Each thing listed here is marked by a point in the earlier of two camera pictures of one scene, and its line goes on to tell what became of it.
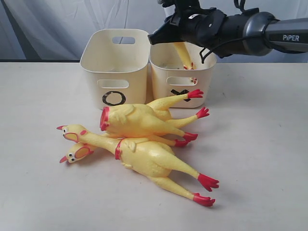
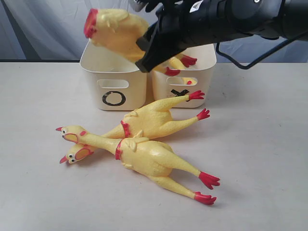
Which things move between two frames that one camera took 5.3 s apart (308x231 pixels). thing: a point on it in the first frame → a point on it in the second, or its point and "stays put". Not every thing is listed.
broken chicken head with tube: x=186 y=58 → x=189 y=81
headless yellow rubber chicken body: x=125 y=121 → x=117 y=32
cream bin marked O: x=116 y=61 stays put
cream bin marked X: x=169 y=79 stays put
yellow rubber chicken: x=160 y=108 stays put
